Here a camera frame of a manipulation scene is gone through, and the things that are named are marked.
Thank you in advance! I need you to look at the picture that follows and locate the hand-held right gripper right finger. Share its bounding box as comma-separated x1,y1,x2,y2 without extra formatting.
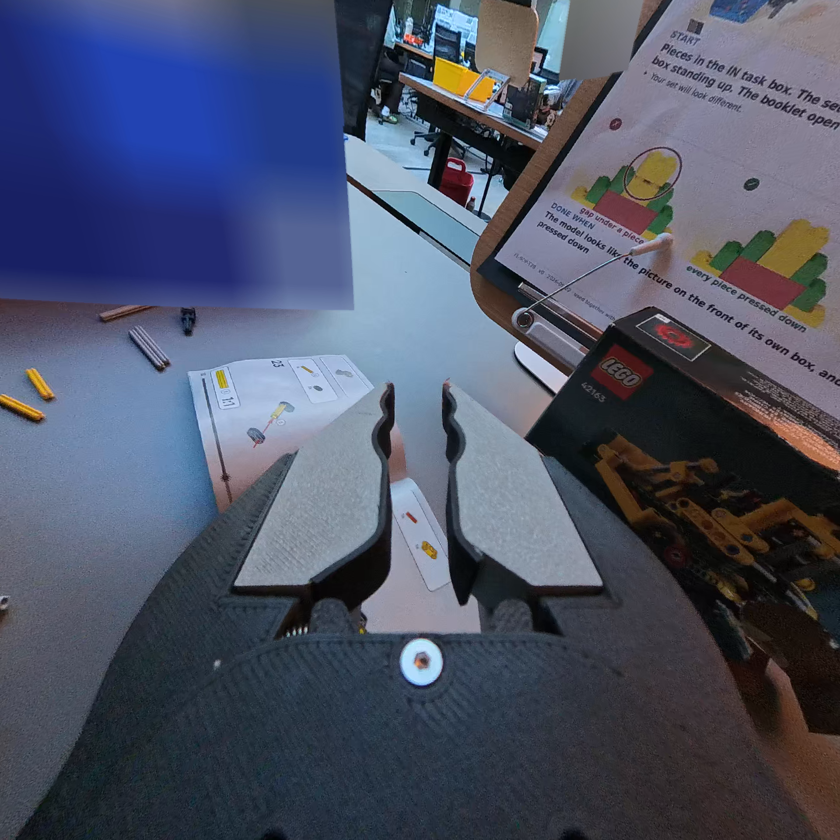
441,382,605,607

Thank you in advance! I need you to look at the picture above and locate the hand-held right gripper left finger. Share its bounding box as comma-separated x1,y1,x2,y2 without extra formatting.
232,382,396,610

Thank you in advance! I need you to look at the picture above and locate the open lego instruction booklet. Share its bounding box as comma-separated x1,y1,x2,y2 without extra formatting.
188,354,454,634

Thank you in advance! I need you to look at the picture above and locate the black lego set box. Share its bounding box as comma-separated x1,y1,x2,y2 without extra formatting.
525,306,840,736

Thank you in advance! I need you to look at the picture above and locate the dark lego set box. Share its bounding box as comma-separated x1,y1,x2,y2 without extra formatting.
504,74,547,130

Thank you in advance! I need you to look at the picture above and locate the red bucket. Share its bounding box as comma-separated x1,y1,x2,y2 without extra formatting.
438,157,475,206

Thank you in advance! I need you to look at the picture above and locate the wooden office desk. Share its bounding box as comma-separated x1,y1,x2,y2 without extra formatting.
398,72,559,191

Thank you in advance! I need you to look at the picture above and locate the printed instruction sheet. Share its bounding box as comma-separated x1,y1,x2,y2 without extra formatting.
495,0,840,421

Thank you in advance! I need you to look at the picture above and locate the yellow plastic bin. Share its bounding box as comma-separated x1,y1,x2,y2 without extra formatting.
433,58,482,94

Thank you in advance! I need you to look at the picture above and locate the desk cable hatch cover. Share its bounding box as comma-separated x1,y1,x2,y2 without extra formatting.
371,189,490,266

